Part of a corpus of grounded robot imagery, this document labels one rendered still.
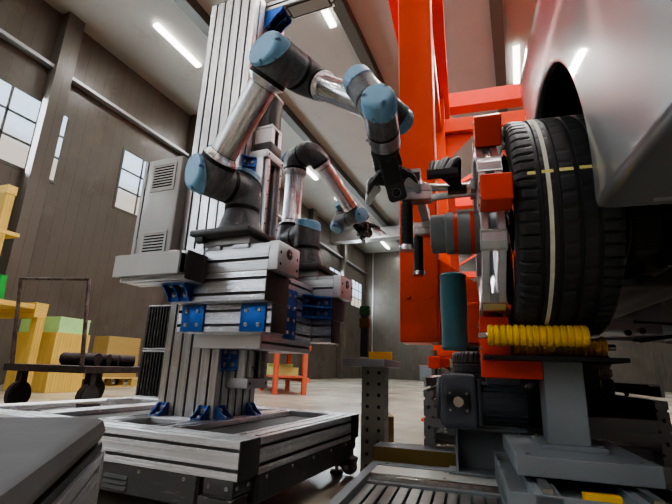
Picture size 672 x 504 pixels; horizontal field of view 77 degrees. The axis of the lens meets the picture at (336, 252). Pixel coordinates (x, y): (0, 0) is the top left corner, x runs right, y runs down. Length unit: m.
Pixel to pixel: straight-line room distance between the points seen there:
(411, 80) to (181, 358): 1.59
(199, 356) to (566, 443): 1.16
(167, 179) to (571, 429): 1.64
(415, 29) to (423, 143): 0.63
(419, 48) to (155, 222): 1.47
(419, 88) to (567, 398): 1.47
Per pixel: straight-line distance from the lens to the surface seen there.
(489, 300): 1.26
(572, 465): 1.21
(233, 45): 2.12
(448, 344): 1.46
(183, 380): 1.66
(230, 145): 1.36
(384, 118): 0.96
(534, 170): 1.17
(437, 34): 3.84
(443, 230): 1.38
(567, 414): 1.36
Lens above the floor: 0.41
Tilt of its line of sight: 15 degrees up
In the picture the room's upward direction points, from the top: 2 degrees clockwise
